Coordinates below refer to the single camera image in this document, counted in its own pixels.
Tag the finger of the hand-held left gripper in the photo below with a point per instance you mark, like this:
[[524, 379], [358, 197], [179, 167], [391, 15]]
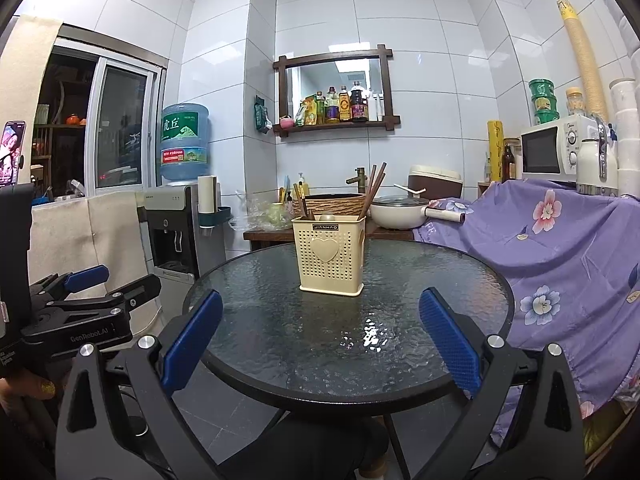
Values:
[[87, 276], [145, 287]]

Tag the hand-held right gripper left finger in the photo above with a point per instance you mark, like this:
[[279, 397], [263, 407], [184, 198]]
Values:
[[192, 340]]

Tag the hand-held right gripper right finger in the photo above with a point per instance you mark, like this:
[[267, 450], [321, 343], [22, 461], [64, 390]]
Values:
[[450, 340]]

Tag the beige perforated utensil holder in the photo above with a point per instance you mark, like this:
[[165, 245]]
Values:
[[330, 270]]

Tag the black gold-tipped utensil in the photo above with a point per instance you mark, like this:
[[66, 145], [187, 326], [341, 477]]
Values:
[[308, 212]]

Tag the grey plastic spoon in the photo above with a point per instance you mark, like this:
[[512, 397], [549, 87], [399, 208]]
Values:
[[327, 218]]

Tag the person's left hand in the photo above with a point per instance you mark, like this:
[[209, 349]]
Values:
[[30, 390]]

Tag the beige cloth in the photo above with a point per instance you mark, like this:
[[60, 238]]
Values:
[[100, 240]]

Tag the grey water dispenser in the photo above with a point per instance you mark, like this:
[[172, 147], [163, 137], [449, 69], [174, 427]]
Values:
[[165, 205]]

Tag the teal plastic holder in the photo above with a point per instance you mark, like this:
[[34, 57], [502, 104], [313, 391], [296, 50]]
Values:
[[220, 215]]

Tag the white cup dispenser tube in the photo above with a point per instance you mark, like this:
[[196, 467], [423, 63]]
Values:
[[206, 192]]

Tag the purple floral cloth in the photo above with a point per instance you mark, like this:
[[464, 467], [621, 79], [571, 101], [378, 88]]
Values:
[[550, 260]]

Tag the wooden counter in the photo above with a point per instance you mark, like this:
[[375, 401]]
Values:
[[270, 236]]

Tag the clear plastic bags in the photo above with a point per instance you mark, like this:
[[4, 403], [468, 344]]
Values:
[[260, 215]]

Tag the cream pan with lid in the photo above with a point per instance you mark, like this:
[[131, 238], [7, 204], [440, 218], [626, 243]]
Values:
[[395, 215]]

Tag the smartphone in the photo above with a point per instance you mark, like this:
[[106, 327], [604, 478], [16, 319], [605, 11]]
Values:
[[11, 152]]

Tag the dark wooden shelf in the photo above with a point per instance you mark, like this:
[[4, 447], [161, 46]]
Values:
[[55, 130]]

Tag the blue water bottle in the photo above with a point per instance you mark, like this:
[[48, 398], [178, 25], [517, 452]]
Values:
[[184, 140]]

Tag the white-framed sliding window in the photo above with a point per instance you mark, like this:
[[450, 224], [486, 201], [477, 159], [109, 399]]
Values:
[[120, 125]]

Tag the brown cream rice cooker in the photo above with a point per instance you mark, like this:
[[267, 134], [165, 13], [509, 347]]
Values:
[[435, 180]]

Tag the woven wash basin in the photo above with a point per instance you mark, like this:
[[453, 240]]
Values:
[[345, 205]]

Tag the small plastic bottle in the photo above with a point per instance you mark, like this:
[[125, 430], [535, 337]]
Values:
[[486, 170]]

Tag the yellow bag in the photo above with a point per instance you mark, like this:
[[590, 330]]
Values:
[[605, 425]]

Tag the brass faucet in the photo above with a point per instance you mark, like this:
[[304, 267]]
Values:
[[360, 180]]

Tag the brown glass bottle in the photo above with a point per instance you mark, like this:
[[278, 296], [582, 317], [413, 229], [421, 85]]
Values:
[[508, 165]]

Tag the yellow soap bottle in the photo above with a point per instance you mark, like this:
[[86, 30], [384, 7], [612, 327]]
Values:
[[301, 185]]

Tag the yellow roll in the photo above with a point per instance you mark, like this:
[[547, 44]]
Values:
[[495, 150]]

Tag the green packet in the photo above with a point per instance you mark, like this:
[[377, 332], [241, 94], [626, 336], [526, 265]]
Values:
[[262, 115]]

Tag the white microwave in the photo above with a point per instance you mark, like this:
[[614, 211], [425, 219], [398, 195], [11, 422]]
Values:
[[540, 150]]

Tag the pink bowl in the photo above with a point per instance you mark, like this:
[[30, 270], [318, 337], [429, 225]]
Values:
[[286, 123]]

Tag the beige curtain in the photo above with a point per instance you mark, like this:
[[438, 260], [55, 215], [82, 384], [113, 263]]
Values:
[[35, 60]]

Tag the white kettle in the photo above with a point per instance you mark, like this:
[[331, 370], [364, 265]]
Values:
[[595, 165]]

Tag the yellow snack packet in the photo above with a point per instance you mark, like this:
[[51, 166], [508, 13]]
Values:
[[307, 112]]

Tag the white bottle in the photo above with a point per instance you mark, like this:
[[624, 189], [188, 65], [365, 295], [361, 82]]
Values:
[[382, 109], [373, 107]]

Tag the green noodle cup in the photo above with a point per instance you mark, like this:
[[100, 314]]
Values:
[[544, 104], [542, 87], [545, 117]]

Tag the green oil bottle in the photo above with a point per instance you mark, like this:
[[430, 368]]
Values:
[[320, 110]]

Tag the dark soy sauce bottle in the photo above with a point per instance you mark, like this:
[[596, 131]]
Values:
[[358, 105]]

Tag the amber condiment bottle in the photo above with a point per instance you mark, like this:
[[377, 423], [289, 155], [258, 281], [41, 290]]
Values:
[[344, 106]]

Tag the clear condiment bottle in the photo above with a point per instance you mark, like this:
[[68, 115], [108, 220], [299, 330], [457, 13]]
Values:
[[332, 107]]

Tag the glass jar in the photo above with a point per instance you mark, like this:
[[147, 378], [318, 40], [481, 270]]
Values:
[[575, 102]]

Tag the stack of white cups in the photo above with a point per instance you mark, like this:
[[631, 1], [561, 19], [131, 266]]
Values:
[[627, 125]]

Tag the wooden-framed mirror shelf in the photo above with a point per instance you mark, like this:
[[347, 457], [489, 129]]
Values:
[[330, 75]]

